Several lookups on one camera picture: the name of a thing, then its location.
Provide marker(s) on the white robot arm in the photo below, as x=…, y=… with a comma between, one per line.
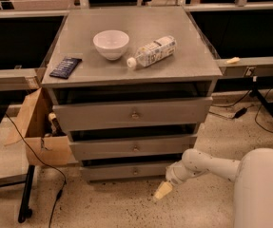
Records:
x=252, y=177

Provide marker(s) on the grey top drawer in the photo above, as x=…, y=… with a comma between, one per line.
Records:
x=108, y=115

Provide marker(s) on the grey drawer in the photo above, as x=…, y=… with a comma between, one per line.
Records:
x=125, y=171
x=131, y=147
x=108, y=115

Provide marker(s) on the white ceramic bowl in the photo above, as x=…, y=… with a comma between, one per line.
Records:
x=111, y=44

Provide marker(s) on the clear plastic bottle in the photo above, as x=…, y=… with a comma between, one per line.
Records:
x=153, y=52

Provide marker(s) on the dark blue snack packet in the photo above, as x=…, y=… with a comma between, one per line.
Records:
x=65, y=68

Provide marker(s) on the black table leg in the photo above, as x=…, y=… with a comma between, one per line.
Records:
x=25, y=212

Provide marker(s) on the grey wall rail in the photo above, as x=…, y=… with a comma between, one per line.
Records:
x=247, y=67

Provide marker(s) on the grey middle drawer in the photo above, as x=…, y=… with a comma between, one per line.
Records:
x=131, y=147

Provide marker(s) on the grey drawer cabinet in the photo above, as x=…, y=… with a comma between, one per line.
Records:
x=190, y=72

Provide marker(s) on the grey bottom drawer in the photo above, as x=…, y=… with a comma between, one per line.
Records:
x=125, y=171

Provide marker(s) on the black stand leg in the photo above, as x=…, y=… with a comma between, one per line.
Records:
x=256, y=93

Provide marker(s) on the brown cardboard box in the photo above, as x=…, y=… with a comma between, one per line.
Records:
x=31, y=127

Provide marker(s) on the small yellow foam piece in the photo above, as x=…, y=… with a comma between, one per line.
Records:
x=232, y=60

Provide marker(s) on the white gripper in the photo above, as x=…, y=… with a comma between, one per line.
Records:
x=174, y=176

